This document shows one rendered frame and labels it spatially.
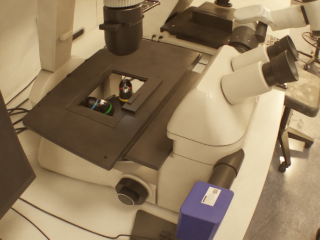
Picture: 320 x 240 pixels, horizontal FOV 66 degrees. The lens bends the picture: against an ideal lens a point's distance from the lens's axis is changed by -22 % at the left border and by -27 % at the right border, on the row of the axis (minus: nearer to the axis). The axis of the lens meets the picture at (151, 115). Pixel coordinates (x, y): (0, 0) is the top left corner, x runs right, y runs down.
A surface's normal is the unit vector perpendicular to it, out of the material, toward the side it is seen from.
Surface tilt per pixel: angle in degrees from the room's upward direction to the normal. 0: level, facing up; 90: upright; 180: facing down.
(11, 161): 86
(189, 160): 90
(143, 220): 5
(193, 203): 0
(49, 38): 90
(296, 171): 0
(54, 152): 48
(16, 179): 86
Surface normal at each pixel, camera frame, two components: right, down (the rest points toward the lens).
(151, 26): -0.46, 0.58
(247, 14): -0.57, -0.53
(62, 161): -0.33, -0.07
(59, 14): 0.88, 0.42
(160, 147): -0.01, -0.76
